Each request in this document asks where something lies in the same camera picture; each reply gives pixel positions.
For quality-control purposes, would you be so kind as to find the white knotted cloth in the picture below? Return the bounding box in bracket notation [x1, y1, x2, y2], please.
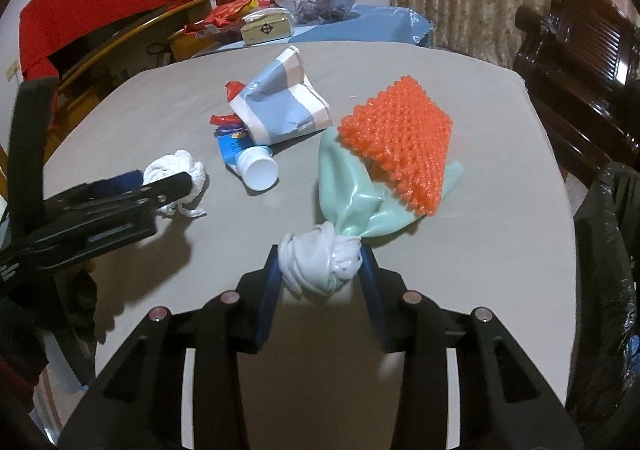
[278, 221, 363, 298]

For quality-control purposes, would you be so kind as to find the dark wooden armchair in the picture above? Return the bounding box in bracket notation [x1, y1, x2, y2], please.
[515, 0, 640, 191]

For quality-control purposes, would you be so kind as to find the red wrapper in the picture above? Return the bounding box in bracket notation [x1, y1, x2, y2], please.
[210, 80, 248, 128]

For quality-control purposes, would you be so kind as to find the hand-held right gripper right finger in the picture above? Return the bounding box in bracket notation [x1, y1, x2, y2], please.
[357, 247, 583, 450]

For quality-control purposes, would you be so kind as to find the trash bin with black bag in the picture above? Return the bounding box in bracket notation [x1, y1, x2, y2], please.
[565, 163, 640, 431]

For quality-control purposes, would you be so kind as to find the green plastic piece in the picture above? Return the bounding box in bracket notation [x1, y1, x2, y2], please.
[317, 125, 463, 238]

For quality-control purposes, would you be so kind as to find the black television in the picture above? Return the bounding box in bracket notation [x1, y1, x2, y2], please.
[47, 28, 151, 81]

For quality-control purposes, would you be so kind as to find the white paper cup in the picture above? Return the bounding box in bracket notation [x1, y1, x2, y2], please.
[237, 145, 279, 191]

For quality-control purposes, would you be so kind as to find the gold tissue box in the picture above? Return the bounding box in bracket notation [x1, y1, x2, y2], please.
[241, 10, 293, 46]

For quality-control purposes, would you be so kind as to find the blue tube white cap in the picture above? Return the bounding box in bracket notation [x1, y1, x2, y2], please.
[215, 125, 261, 171]

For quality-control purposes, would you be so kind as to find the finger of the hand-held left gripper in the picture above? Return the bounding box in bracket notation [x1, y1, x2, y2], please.
[42, 169, 146, 213]
[127, 171, 195, 212]

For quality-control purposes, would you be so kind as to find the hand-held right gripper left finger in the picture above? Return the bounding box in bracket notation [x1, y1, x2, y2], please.
[60, 245, 286, 450]

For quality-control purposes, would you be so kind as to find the glass fruit bowl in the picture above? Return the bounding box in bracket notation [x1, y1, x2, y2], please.
[277, 0, 366, 24]

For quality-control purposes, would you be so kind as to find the wooden television cabinet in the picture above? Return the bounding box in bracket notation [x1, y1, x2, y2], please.
[55, 0, 311, 98]

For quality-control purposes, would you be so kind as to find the orange foam net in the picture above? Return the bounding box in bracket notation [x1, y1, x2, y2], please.
[337, 75, 453, 217]

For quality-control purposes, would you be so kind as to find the red snack packet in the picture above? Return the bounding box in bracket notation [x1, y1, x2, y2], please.
[185, 0, 273, 34]

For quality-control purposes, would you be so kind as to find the white tissue ball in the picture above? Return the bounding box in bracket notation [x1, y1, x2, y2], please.
[142, 149, 208, 220]

